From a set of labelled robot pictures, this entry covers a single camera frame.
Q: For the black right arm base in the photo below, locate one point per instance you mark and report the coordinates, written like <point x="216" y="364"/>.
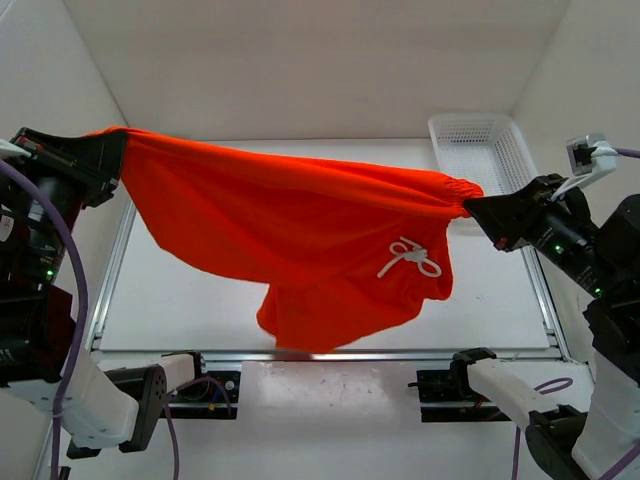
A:
<point x="445" y="396"/>

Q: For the aluminium left frame rail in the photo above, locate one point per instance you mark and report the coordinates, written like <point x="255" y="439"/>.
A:
<point x="110" y="280"/>

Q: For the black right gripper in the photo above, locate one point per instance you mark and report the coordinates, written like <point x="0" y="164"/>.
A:
<point x="506" y="218"/>

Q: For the aluminium frame rail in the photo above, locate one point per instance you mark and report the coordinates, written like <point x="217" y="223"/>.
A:
<point x="546" y="303"/>
<point x="110" y="280"/>

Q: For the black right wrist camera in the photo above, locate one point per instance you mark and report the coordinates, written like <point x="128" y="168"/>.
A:
<point x="591" y="154"/>

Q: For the aluminium table edge rail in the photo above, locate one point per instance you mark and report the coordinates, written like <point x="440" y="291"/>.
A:
<point x="358" y="355"/>

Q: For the orange mesh shorts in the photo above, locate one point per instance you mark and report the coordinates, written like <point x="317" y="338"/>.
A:
<point x="315" y="231"/>

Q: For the white shorts drawstring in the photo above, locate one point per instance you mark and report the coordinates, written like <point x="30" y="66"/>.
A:
<point x="406" y="250"/>

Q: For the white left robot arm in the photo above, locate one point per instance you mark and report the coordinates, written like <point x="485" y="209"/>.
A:
<point x="41" y="337"/>

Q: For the aluminium right frame rail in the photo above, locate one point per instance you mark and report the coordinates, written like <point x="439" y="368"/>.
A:
<point x="546" y="303"/>

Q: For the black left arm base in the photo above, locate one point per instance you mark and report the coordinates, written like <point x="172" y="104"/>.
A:
<point x="217" y="398"/>

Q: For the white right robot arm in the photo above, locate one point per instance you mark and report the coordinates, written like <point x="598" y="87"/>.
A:
<point x="564" y="442"/>

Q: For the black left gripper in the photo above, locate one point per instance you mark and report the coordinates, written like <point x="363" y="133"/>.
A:
<point x="97" y="154"/>

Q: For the white plastic mesh basket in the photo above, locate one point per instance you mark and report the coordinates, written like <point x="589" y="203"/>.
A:
<point x="484" y="148"/>

